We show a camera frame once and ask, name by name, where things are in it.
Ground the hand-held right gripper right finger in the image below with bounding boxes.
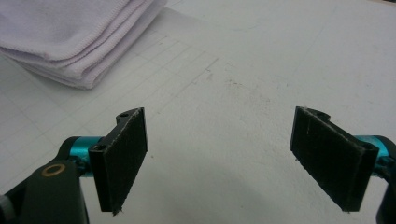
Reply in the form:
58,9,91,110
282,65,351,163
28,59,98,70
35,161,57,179
289,105,396,214

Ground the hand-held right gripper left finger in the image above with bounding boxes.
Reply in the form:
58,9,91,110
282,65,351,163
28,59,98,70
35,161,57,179
57,106,149,217

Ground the lilac printed towel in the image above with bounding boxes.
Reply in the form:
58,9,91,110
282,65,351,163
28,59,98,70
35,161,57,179
0,0,169,91

